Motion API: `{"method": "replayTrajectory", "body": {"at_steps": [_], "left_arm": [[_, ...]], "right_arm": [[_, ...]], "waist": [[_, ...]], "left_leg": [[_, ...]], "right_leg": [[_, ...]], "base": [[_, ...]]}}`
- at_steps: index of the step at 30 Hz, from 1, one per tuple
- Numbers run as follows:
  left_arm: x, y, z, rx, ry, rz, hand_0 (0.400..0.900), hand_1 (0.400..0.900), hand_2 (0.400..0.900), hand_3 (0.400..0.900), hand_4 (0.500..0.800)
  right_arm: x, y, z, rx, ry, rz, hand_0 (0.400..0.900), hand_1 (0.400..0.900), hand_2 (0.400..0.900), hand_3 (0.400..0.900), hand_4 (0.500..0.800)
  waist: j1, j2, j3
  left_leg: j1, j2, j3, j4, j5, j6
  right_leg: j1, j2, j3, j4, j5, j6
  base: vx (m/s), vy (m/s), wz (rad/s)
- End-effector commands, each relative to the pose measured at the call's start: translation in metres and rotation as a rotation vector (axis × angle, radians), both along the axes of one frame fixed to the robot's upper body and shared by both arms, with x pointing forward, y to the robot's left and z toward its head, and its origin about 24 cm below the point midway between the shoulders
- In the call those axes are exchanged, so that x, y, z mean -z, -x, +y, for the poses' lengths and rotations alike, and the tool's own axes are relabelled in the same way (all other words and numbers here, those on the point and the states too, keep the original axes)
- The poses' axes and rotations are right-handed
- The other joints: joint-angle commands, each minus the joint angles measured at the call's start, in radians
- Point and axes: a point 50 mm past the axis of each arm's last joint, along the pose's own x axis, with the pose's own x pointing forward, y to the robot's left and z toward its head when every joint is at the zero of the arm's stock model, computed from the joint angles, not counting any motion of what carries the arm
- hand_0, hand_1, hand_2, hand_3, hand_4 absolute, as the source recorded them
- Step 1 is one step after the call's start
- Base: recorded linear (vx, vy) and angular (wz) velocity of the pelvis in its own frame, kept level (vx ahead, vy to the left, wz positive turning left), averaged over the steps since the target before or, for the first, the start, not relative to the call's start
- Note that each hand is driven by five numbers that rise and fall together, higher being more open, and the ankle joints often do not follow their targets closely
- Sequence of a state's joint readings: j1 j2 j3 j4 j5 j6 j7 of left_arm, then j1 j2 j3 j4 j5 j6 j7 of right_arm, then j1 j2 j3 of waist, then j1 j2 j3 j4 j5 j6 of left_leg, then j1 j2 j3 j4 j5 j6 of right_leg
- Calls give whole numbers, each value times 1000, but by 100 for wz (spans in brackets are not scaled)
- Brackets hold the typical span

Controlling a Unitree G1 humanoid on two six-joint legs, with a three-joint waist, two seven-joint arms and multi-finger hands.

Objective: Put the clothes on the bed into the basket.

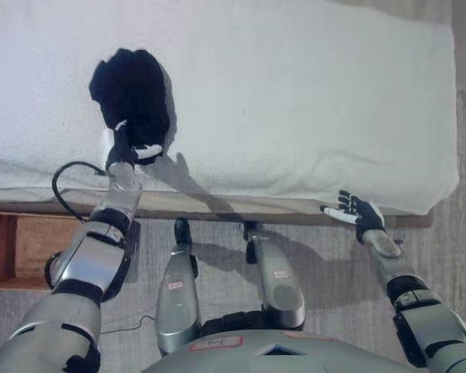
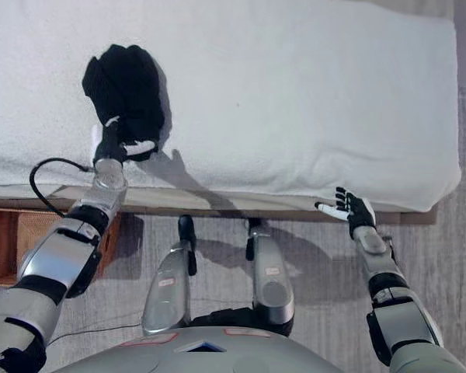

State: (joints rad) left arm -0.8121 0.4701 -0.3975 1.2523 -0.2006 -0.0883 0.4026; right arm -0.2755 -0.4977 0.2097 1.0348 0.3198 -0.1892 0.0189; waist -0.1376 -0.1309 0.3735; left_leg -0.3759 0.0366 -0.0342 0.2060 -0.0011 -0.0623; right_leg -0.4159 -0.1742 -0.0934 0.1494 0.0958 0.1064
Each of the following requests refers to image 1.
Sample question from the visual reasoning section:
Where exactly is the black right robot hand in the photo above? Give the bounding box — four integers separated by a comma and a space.
319, 189, 388, 246

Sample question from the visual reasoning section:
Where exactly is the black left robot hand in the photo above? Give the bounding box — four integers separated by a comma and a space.
105, 120, 165, 173

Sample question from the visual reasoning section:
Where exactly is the black clothing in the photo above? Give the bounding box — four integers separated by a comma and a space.
89, 47, 172, 149

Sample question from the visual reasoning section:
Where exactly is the brown bed platform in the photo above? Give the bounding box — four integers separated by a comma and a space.
0, 198, 434, 229

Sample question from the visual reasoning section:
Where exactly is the brown wicker basket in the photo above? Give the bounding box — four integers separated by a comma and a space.
0, 212, 79, 291

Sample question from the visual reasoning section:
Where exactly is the bed with white blanket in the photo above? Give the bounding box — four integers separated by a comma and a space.
0, 0, 461, 216

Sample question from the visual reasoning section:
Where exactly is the grey cloth piece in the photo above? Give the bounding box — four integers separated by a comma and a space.
161, 64, 180, 148

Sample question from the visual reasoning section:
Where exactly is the grey rug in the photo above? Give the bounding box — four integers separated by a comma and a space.
0, 88, 466, 373

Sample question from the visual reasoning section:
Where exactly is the black left robot foot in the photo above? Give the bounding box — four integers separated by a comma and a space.
173, 218, 193, 245

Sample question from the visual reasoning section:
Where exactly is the silver right robot leg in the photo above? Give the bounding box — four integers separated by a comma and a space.
245, 231, 308, 332

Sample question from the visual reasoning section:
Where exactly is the silver robot leg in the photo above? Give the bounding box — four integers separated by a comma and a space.
155, 239, 201, 355
245, 231, 308, 332

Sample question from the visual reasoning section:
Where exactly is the grey robot torso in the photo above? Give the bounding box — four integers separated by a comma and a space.
139, 310, 430, 373

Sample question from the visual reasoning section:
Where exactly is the silver left robot leg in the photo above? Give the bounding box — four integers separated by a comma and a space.
155, 239, 201, 355

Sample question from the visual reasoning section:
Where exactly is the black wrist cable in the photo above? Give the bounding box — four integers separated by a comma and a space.
51, 161, 110, 225

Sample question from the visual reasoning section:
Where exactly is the thin grey floor cable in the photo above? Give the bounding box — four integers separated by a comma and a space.
99, 313, 159, 336

